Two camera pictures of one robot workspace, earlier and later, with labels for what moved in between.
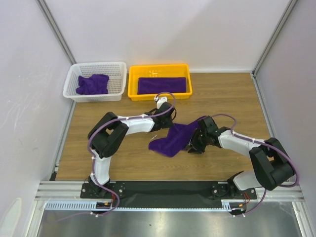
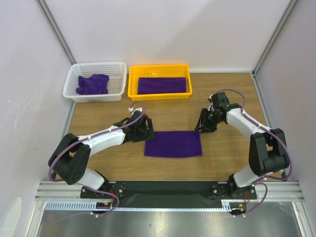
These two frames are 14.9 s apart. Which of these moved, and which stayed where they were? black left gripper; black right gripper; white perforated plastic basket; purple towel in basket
Moved: black right gripper; black left gripper
Stayed: white perforated plastic basket; purple towel in basket
